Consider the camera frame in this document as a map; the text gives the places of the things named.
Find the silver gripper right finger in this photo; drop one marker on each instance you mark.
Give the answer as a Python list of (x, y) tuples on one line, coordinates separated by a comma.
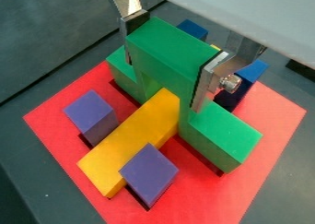
[(216, 74)]

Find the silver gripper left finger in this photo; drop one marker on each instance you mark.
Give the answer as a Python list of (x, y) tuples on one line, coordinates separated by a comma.
[(133, 16)]

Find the green stepped block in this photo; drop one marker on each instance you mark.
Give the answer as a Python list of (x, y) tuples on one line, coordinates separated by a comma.
[(162, 58)]

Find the black fixture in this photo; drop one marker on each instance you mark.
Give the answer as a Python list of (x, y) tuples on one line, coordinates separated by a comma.
[(301, 70)]

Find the red base board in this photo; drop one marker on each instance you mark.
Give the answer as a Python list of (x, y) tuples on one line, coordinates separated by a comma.
[(200, 198)]

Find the yellow long bar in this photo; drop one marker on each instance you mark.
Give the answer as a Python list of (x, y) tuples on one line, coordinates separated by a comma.
[(150, 125)]

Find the left blue post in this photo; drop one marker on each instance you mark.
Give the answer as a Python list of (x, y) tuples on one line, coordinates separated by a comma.
[(249, 75)]

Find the blue post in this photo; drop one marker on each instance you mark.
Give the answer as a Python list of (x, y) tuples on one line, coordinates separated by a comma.
[(190, 28), (249, 75)]

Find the right blue post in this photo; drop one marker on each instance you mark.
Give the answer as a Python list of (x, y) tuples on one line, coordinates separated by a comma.
[(190, 28)]

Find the left purple post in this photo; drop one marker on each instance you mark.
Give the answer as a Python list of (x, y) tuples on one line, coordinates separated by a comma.
[(93, 117)]

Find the purple post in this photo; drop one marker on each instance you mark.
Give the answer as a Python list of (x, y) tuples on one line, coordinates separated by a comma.
[(148, 173), (93, 117)]

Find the right purple post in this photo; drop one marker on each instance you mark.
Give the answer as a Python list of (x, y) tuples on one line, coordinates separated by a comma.
[(148, 173)]

